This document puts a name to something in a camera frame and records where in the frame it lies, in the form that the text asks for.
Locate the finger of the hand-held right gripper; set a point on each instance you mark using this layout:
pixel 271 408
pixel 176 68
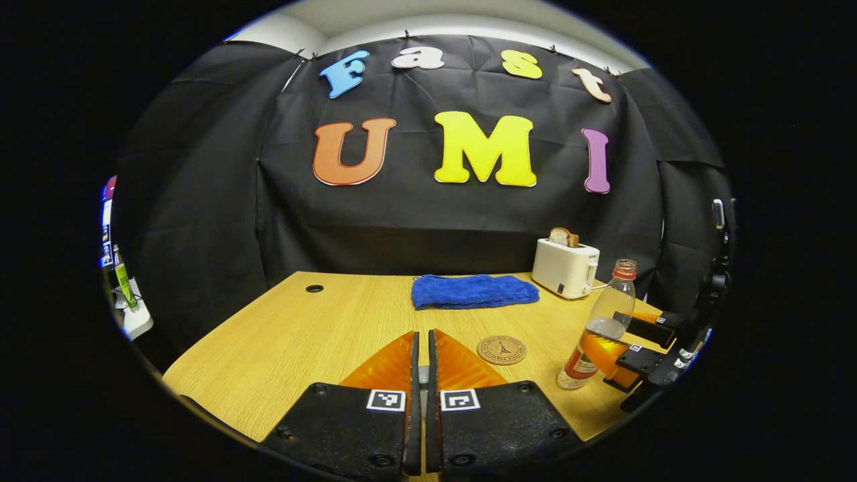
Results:
pixel 633 361
pixel 646 327

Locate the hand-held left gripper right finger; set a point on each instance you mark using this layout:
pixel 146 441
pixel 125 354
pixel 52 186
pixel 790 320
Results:
pixel 433 428

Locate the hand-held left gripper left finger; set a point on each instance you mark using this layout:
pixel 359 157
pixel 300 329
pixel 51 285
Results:
pixel 413 428

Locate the clear plastic water bottle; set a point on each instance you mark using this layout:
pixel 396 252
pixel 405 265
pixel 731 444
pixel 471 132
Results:
pixel 602 308

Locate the round brown coaster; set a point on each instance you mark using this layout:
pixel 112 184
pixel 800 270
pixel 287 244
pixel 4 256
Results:
pixel 502 350

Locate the green drink bottle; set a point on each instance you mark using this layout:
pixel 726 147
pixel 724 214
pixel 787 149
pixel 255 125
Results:
pixel 124 281

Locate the white toaster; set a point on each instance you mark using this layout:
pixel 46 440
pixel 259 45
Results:
pixel 562 268

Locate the bread slice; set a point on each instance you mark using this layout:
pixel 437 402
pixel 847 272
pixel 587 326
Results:
pixel 564 237

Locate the blue towel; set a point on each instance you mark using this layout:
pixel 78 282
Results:
pixel 472 292

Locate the small white side table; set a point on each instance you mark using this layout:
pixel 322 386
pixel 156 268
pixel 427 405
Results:
pixel 137 321

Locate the black backdrop cloth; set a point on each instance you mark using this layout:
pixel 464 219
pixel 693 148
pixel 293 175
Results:
pixel 221 201

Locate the computer monitor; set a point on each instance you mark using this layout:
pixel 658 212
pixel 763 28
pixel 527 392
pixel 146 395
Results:
pixel 107 227

